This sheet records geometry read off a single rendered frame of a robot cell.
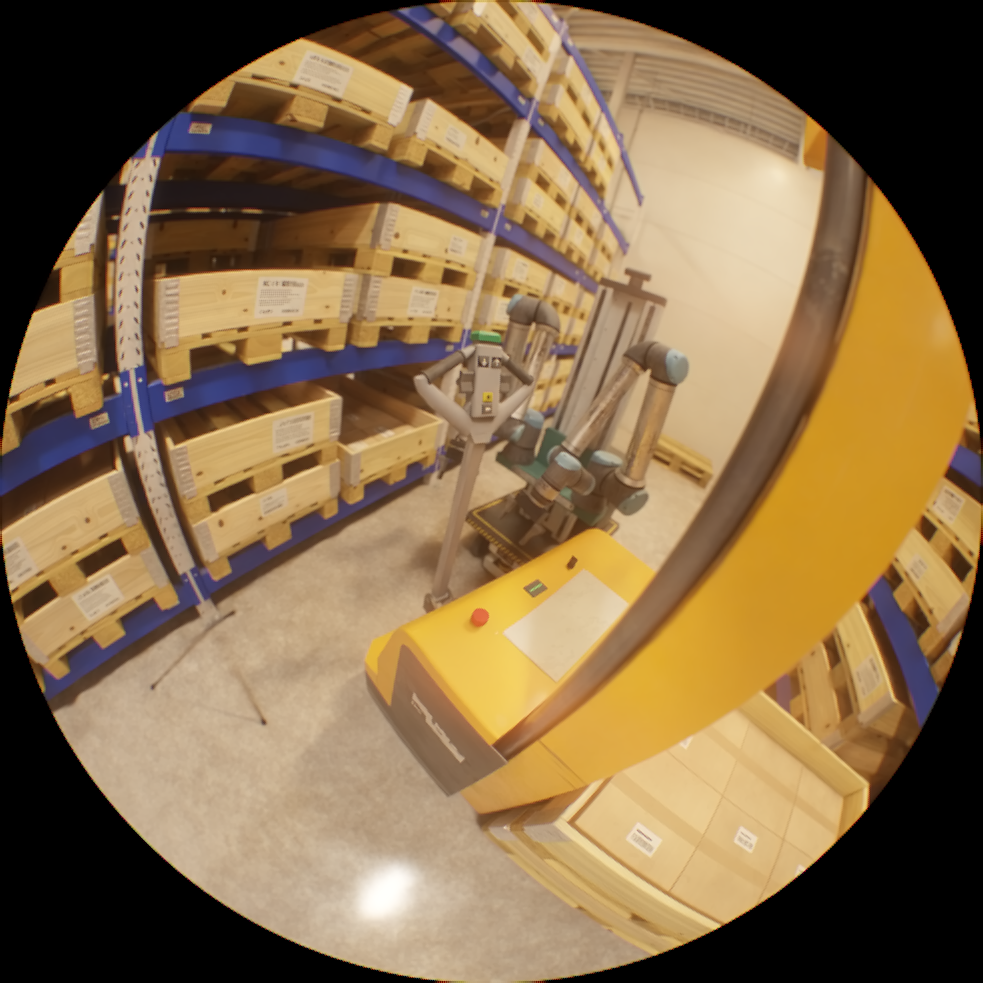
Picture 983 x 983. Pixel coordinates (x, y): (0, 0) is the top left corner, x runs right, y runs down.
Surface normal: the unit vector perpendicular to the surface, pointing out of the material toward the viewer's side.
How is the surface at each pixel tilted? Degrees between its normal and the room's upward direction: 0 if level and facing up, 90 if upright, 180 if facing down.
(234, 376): 90
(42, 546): 90
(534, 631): 0
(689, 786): 0
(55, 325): 90
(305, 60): 90
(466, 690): 0
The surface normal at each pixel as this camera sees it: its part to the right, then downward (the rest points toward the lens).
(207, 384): 0.83, 0.46
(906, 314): -0.72, 0.21
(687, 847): 0.25, -0.81
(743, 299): -0.50, 0.36
